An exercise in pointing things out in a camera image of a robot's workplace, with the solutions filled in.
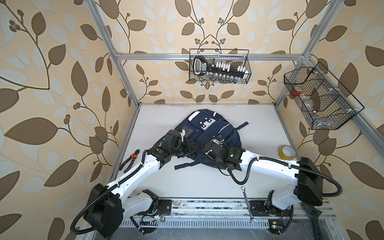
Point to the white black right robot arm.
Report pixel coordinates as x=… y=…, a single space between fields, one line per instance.
x=305 y=184

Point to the black wire basket wall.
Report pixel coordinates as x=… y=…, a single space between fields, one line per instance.
x=220 y=52
x=334 y=103

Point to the yellow tape roll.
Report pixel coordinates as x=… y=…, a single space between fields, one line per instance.
x=287 y=153

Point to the black adjustable wrench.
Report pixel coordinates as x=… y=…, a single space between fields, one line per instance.
x=315 y=219

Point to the black wire basket right wall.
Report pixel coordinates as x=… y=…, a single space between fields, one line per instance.
x=334 y=103

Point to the navy blue school backpack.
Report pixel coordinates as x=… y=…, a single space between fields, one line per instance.
x=204 y=125

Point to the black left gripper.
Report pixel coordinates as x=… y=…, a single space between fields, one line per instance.
x=189 y=147

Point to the red cap clear bottle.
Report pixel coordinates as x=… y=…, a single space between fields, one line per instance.
x=301 y=98

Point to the black wire basket back wall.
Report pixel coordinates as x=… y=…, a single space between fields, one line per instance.
x=220 y=52

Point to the socket set black rail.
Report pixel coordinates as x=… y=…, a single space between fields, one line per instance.
x=215 y=67

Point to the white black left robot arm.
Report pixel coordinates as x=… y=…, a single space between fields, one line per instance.
x=109 y=205

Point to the orange black pliers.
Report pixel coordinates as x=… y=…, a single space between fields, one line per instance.
x=128 y=163

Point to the silver combination wrench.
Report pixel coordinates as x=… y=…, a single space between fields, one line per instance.
x=253 y=221

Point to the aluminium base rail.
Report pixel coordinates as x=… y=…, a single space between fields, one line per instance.
x=226 y=213

